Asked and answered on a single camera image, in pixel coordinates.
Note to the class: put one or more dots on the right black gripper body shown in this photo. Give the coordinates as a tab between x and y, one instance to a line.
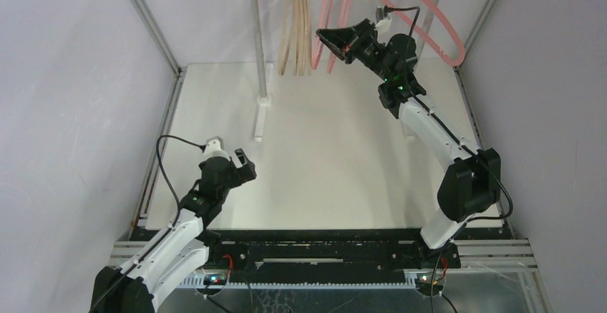
354	42

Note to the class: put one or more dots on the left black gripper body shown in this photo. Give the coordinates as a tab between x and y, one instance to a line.
236	177

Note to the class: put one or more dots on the pink hanger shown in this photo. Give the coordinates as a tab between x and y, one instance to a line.
324	18
344	12
451	61

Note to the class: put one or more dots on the beige hanger table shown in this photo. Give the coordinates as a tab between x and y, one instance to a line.
302	70

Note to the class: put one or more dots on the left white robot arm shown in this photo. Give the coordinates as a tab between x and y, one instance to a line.
144	281

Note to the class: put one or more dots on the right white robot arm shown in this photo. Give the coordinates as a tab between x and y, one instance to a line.
471	183

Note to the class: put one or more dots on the right grey rack pole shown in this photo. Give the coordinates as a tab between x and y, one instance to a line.
426	25

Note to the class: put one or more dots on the grey rack pole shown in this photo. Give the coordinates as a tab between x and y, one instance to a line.
258	33
426	25

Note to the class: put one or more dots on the left circuit board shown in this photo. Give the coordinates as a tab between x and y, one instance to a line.
210	281

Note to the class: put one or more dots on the circuit board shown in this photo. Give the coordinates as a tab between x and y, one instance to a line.
210	281
431	285

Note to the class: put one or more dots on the left grey rack pole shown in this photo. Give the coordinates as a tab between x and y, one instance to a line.
258	33

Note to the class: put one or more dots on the right circuit board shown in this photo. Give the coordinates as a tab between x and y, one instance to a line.
431	285

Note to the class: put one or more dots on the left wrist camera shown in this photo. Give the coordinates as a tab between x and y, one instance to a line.
214	148

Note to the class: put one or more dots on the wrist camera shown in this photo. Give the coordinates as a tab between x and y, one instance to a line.
383	19
214	148

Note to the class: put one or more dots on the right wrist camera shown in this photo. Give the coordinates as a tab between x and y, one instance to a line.
383	19

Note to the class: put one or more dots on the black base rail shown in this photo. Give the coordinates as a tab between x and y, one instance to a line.
328	257

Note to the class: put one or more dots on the left aluminium frame post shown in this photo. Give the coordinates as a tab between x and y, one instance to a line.
153	28

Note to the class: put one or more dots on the aluminium frame post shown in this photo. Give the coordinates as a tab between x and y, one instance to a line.
479	22
153	28

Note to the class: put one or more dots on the right aluminium frame post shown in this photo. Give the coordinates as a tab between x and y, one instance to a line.
479	22

